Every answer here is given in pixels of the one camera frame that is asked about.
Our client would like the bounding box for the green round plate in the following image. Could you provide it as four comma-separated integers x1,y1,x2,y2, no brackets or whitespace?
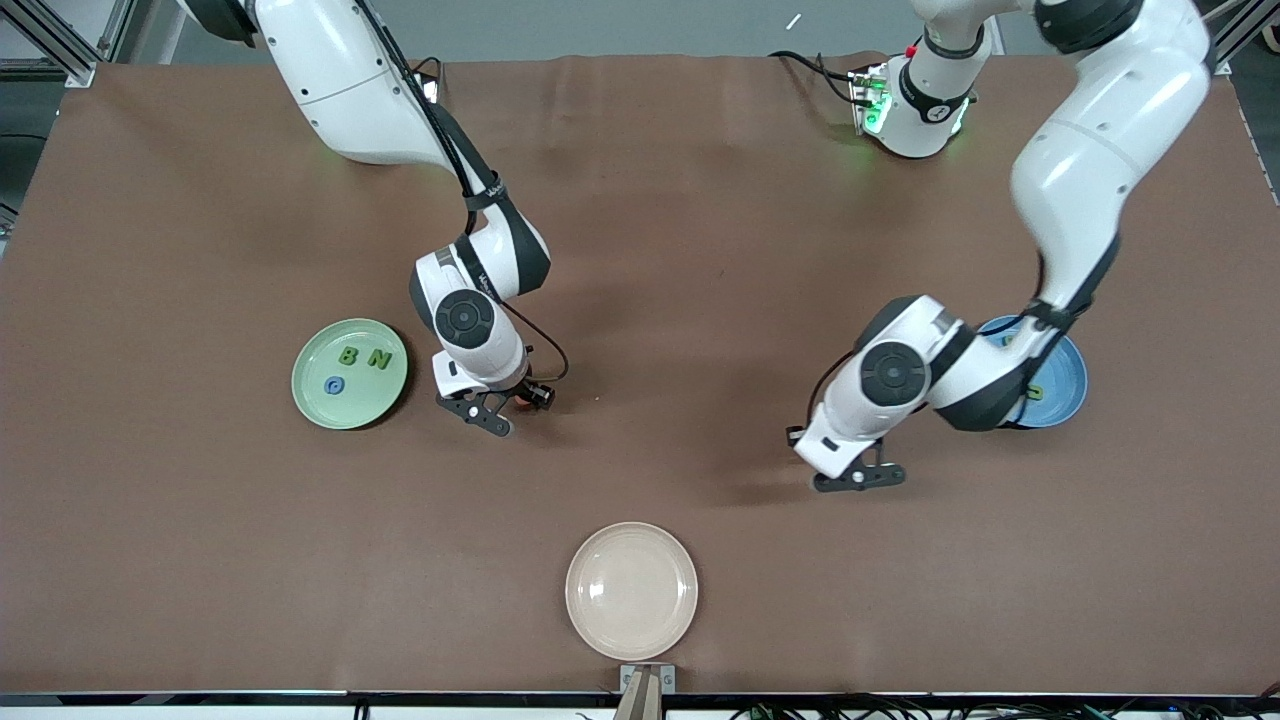
291,318,410,431

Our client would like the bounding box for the beige round plate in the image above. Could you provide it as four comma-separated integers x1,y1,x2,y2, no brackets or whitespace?
565,522,699,661

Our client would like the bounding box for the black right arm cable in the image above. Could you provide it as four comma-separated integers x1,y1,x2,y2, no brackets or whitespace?
355,0,569,386

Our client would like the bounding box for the black left base cable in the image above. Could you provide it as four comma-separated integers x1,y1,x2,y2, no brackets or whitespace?
768,50,863,106

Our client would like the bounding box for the black cable tangle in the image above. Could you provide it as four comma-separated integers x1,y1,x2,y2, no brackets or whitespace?
728,696,1280,720

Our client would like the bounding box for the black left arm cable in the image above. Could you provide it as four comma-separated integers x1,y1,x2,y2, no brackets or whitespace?
806,240,1121,429

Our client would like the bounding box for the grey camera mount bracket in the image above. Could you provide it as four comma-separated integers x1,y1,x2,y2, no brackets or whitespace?
615,663,678,720

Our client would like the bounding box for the brown table cover sheet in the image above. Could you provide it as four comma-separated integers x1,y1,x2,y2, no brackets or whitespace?
0,52,1280,696

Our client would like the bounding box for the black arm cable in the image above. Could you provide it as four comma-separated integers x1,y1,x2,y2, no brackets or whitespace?
806,240,1121,429
355,0,569,386

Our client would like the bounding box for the blue round plate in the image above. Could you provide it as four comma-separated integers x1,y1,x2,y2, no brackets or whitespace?
975,315,1089,429

